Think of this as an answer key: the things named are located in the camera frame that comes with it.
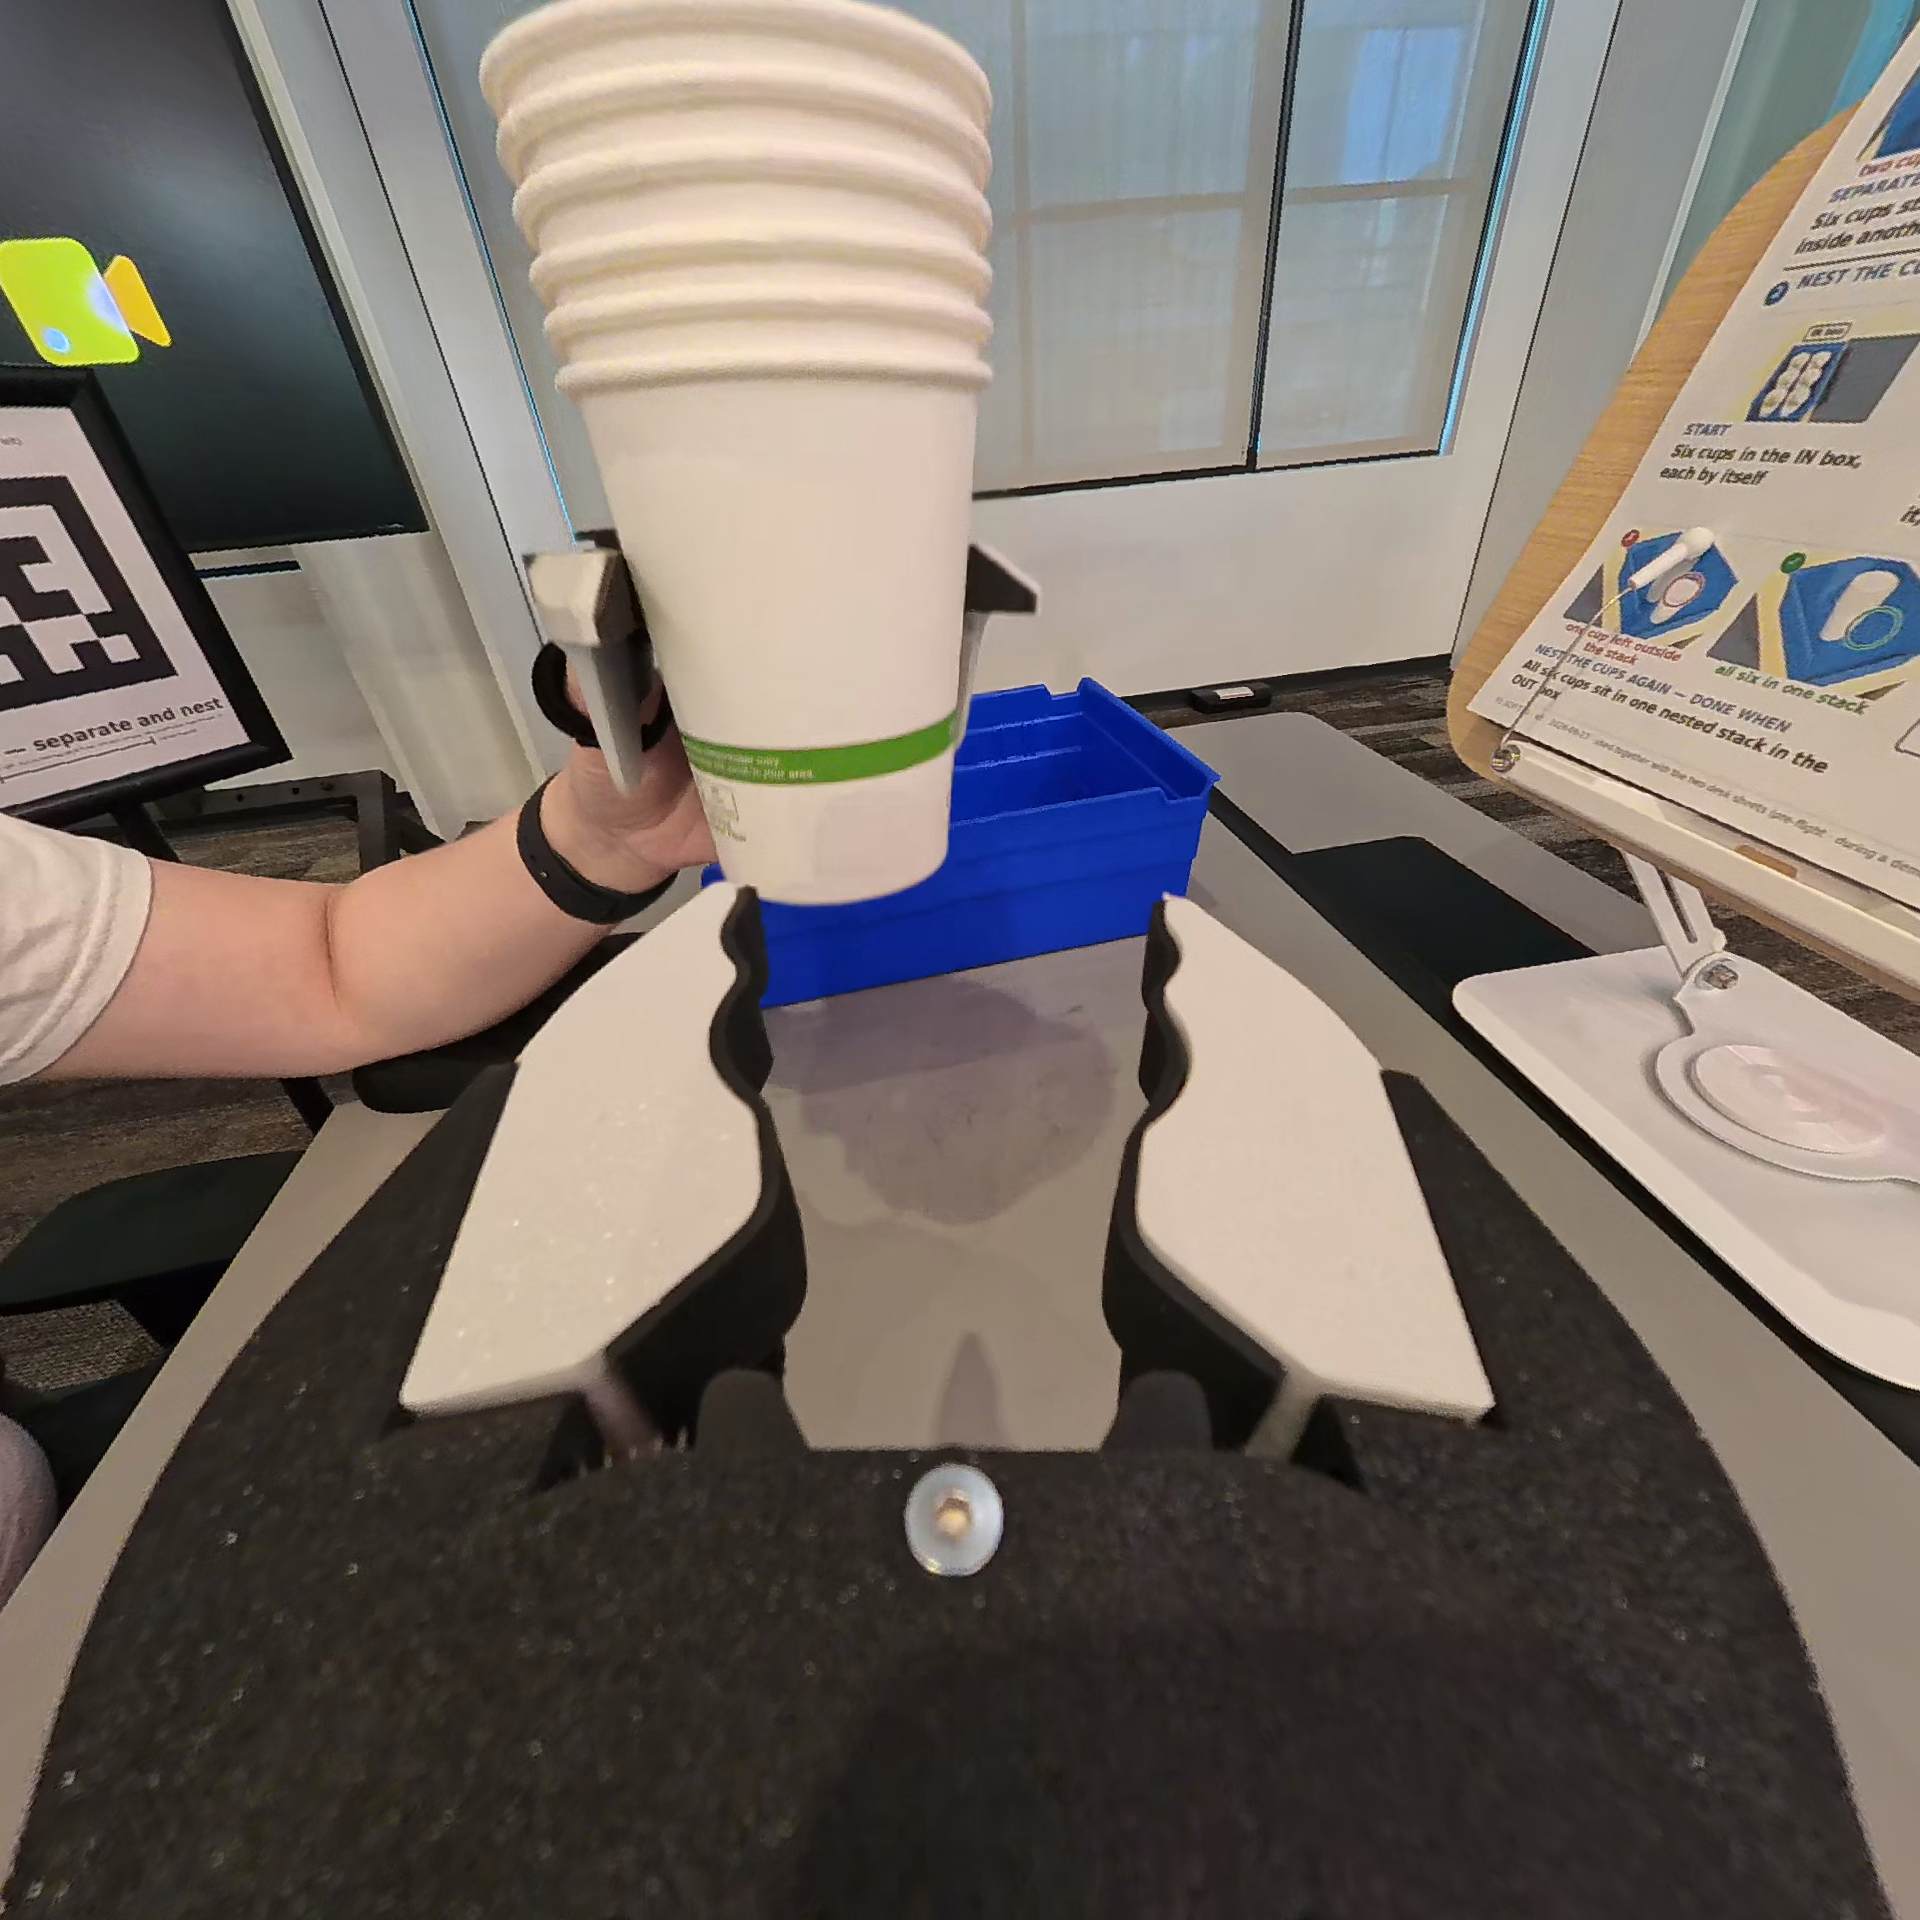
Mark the black framed marker sign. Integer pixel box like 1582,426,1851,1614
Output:
0,366,292,825

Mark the yellow green sticker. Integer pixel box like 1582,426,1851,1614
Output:
0,236,175,371

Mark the person's left hand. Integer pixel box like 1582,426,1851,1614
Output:
564,736,727,894

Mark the blue plastic bin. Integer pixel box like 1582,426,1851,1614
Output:
716,682,1225,1009

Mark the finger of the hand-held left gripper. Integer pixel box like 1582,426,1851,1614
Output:
525,548,675,798
960,541,1046,648

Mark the stack of nested white cups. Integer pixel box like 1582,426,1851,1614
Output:
480,0,999,909

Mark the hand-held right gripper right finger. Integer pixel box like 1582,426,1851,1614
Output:
1100,894,1494,1463

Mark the person's left forearm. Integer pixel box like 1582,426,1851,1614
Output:
114,806,587,1089

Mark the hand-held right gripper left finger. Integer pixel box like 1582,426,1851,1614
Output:
398,885,814,1456

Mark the wooden instruction board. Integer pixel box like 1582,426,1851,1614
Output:
1445,30,1920,1006

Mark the large dark wall screen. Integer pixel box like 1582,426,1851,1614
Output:
0,0,428,557

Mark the black wristband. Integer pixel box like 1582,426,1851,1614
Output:
517,775,684,928

